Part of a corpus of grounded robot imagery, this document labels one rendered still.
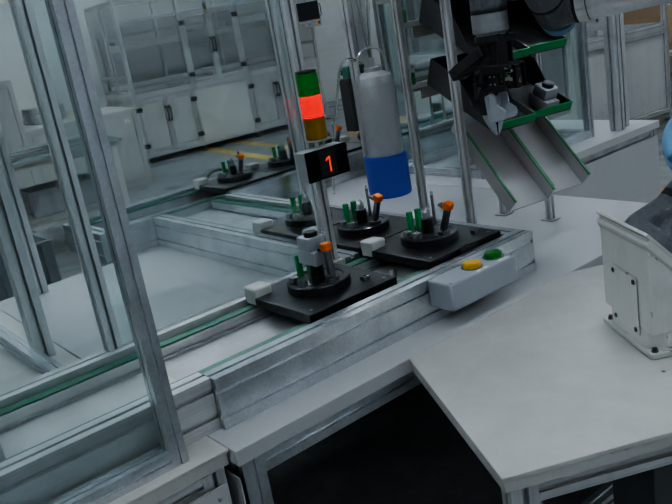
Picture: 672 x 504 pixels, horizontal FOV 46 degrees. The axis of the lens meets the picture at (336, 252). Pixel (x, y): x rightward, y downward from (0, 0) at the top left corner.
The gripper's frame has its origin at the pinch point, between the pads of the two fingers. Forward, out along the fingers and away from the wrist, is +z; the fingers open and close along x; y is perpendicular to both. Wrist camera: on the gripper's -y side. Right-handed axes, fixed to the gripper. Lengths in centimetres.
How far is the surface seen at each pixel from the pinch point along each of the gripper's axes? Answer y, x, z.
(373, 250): -27.1, -16.8, 26.1
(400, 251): -19.9, -14.6, 26.2
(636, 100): -296, 536, 96
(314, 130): -30.0, -25.8, -5.2
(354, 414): 5, -54, 43
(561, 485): 49, -50, 43
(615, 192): -67, 146, 59
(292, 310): -14, -51, 26
